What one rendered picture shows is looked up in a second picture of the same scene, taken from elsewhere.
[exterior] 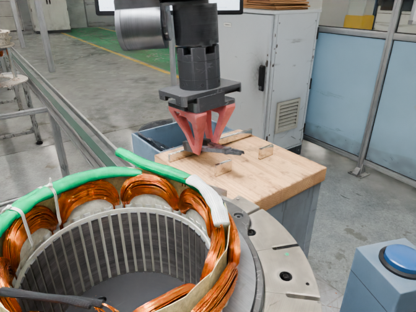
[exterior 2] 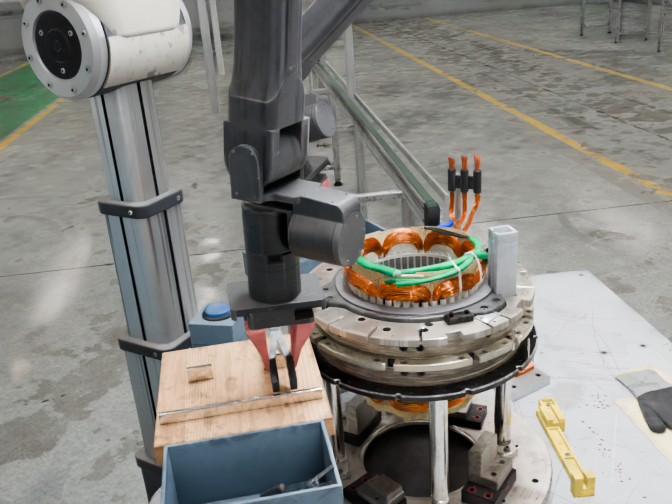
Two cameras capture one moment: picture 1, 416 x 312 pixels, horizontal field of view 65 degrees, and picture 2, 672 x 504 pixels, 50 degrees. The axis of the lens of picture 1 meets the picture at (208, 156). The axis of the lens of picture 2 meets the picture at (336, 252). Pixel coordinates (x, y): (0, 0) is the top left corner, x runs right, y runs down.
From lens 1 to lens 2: 1.14 m
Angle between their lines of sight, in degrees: 124
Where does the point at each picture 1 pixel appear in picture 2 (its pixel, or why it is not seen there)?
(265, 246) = (324, 279)
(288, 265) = (322, 272)
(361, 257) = (235, 324)
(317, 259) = not seen: outside the picture
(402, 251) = (216, 308)
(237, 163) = (245, 377)
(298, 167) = (189, 358)
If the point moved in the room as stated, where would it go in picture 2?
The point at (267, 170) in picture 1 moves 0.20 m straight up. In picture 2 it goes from (225, 361) to (203, 209)
